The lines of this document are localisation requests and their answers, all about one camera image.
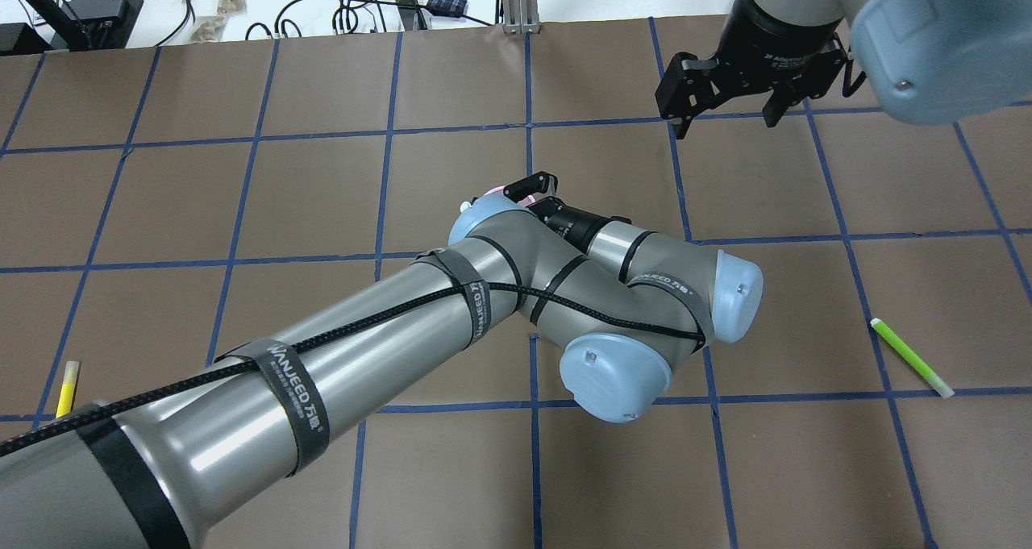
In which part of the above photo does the aluminium frame post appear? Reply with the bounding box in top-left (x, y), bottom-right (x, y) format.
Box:
top-left (497, 0), bottom-right (541, 35)

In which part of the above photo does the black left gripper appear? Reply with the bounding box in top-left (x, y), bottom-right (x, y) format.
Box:
top-left (504, 172), bottom-right (630, 252)

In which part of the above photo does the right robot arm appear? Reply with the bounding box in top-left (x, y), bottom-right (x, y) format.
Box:
top-left (655, 0), bottom-right (1031, 139)

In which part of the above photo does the black cables bundle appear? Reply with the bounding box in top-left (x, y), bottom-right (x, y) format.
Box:
top-left (241, 0), bottom-right (493, 38)

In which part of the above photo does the yellow pen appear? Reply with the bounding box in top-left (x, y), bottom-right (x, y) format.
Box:
top-left (55, 360), bottom-right (80, 419)

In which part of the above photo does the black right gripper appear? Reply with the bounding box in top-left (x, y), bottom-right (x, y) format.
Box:
top-left (655, 35), bottom-right (854, 140)

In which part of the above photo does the green pen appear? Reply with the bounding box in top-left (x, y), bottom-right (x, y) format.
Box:
top-left (869, 318), bottom-right (955, 399)

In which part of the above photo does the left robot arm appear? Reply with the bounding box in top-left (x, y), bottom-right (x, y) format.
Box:
top-left (2, 172), bottom-right (764, 548)

